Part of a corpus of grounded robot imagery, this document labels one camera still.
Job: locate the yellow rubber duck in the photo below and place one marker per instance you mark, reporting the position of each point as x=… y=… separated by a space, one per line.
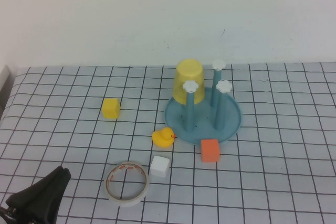
x=162 y=140

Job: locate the white side ledge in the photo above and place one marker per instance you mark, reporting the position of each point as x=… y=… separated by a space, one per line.
x=6 y=82

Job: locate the white tape roll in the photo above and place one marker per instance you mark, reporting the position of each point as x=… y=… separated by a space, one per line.
x=143 y=191

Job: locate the white cube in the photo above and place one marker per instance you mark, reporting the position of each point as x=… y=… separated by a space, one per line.
x=160 y=167

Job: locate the yellow cube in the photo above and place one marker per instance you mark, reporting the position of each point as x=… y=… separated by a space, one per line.
x=110 y=108

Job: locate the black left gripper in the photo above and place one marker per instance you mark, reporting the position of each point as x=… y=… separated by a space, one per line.
x=6 y=217

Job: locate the blue cup stand white caps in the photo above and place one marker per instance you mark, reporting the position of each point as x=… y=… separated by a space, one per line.
x=204 y=127

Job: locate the orange cube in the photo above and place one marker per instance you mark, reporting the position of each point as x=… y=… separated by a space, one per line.
x=210 y=150

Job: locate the yellow plastic cup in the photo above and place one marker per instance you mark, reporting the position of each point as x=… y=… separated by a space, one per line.
x=187 y=72

